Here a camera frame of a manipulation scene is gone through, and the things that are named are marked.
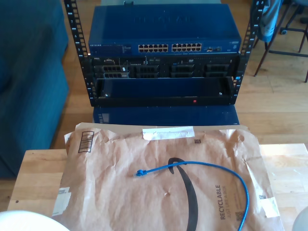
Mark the grey jacket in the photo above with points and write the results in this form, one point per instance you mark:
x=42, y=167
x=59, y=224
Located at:
x=269, y=21

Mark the teal sofa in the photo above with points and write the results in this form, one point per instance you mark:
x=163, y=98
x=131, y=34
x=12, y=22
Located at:
x=29, y=96

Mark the black rack server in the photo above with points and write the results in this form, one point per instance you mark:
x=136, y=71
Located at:
x=192, y=63

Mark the office chair base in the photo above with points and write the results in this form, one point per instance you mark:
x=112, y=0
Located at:
x=292, y=29

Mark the dark metal stool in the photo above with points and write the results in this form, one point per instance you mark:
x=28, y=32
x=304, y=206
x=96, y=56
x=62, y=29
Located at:
x=288, y=53

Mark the blue flat device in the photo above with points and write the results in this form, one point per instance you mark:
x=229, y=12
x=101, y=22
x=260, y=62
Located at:
x=168, y=116

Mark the blue network switch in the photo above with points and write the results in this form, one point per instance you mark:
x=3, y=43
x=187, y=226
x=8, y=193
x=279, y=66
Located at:
x=163, y=26

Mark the brown paper mailer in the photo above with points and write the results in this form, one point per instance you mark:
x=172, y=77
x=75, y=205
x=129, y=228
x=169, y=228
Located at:
x=120, y=192

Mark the black rack frame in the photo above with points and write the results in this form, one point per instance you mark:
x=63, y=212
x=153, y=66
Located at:
x=76, y=31

